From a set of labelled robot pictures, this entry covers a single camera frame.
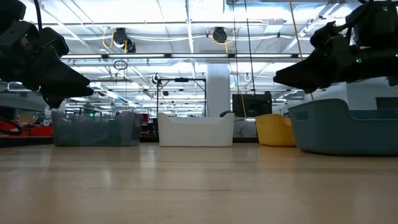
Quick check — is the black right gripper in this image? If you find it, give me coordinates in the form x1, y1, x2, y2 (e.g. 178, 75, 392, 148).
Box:
273, 35, 398, 94

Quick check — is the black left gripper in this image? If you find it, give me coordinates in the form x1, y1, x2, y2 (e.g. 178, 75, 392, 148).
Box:
0, 21, 94, 109

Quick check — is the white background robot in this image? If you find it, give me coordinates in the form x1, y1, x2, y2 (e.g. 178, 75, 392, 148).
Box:
44, 104, 66, 121

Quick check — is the cardboard box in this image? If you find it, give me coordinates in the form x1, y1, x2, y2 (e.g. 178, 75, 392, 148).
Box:
17, 113, 38, 125

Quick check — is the red storage bin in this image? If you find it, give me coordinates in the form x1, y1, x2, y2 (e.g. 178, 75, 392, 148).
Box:
0, 119, 31, 138
30, 125, 54, 138

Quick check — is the grey translucent bin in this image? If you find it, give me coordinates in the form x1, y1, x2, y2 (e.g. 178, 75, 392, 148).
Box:
51, 111, 144, 147

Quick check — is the blue-grey plastic bin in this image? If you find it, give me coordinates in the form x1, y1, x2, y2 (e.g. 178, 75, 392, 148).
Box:
288, 98, 398, 157

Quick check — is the yellow plastic bin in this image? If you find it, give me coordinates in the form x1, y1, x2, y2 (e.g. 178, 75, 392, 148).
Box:
254, 113, 297, 147

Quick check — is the black monitor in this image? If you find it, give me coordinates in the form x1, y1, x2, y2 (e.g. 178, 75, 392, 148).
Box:
232, 91, 273, 118

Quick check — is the white building column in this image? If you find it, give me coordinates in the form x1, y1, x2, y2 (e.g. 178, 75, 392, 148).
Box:
206, 63, 231, 118

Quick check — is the white plastic bin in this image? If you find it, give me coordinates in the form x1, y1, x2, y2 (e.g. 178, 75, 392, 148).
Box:
157, 111, 236, 147

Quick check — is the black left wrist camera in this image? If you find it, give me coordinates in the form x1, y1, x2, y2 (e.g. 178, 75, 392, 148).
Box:
39, 27, 70, 58

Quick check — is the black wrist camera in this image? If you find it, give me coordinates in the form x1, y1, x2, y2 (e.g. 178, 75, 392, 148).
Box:
39, 27, 70, 58
310, 21, 340, 47

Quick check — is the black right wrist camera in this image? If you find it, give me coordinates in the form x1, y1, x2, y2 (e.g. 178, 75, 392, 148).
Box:
310, 21, 340, 47

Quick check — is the black hanging cable coil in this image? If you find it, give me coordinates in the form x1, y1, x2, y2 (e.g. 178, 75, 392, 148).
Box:
113, 59, 129, 71

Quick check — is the black hose loop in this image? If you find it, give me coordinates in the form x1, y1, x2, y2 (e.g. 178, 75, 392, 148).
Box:
0, 116, 24, 136

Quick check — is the yellow reel cable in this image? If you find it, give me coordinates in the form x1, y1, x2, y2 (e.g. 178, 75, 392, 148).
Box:
101, 27, 127, 54

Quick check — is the thin yellow hanging cable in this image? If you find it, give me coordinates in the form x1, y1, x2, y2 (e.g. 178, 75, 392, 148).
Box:
210, 30, 251, 138

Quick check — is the black left camera cable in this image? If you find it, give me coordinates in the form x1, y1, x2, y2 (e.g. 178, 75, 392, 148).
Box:
32, 0, 43, 32

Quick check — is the dark wall window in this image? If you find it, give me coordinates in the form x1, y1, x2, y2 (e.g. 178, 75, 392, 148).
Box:
375, 96, 398, 110

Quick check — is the black background rig frame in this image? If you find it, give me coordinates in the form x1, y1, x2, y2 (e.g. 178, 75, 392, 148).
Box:
156, 77, 208, 118

